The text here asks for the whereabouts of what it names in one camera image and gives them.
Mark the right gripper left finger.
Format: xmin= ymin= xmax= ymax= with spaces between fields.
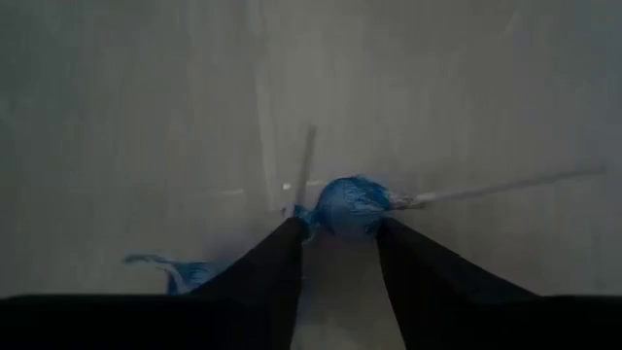
xmin=0 ymin=217 xmax=304 ymax=350

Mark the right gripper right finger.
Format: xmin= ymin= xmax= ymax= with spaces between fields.
xmin=375 ymin=218 xmax=622 ymax=350

